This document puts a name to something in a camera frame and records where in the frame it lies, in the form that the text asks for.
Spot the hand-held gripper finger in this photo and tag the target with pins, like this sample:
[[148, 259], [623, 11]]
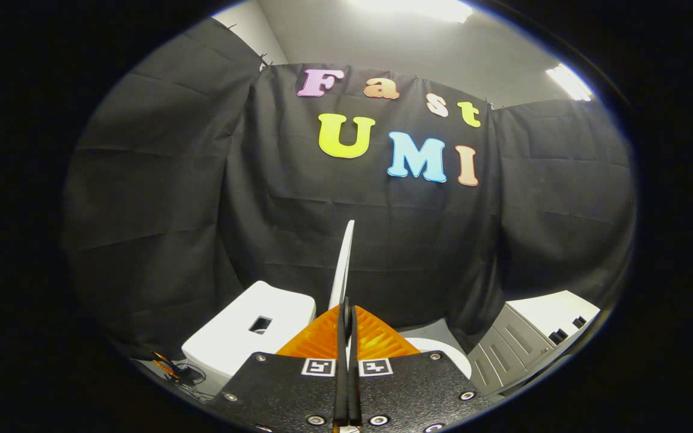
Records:
[[341, 361], [354, 361]]

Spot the white toilet lid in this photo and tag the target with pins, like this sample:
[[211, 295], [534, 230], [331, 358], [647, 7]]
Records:
[[342, 264]]

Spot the white ceramic toilet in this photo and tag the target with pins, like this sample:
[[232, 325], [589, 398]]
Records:
[[232, 337]]

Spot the black backdrop cloth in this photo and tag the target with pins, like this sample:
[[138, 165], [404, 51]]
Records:
[[298, 228]]

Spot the white panelled cabinet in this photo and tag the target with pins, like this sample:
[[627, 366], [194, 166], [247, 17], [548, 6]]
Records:
[[521, 343]]

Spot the small ceiling light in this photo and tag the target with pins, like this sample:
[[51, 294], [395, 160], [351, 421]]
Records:
[[569, 82]]

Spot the large ceiling light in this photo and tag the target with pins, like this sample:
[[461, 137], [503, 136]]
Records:
[[418, 8]]

